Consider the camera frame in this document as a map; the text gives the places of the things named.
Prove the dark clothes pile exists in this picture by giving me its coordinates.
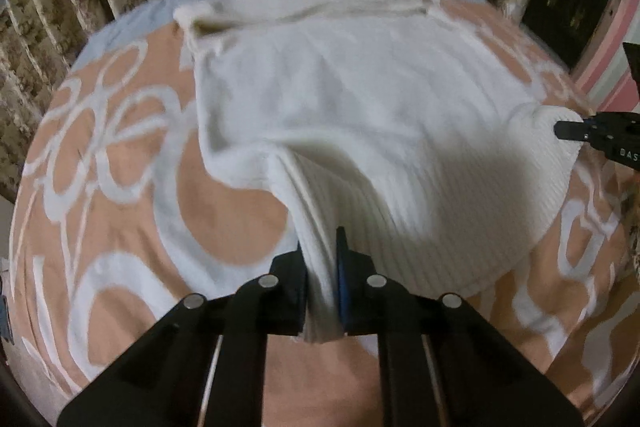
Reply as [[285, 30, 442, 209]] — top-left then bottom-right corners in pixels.
[[0, 294, 15, 345]]

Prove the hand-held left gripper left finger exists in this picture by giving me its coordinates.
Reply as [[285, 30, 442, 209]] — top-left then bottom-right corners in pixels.
[[57, 241, 309, 427]]

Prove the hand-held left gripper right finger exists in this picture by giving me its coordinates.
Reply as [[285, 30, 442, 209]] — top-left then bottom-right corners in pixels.
[[335, 227, 586, 427]]

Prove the orange white patterned blanket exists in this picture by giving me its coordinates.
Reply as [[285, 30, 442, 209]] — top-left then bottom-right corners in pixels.
[[9, 0, 640, 427]]

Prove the light blue bed sheet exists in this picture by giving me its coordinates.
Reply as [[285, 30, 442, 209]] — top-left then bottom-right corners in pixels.
[[65, 0, 483, 75]]

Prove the white knit sweater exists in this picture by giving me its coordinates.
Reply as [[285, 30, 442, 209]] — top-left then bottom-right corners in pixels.
[[172, 0, 585, 344]]

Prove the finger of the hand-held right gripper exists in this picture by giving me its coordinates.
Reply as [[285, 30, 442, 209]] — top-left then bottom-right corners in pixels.
[[554, 120, 595, 142]]

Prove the black grey appliance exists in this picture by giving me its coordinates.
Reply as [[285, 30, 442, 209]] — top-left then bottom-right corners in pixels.
[[520, 0, 622, 70]]

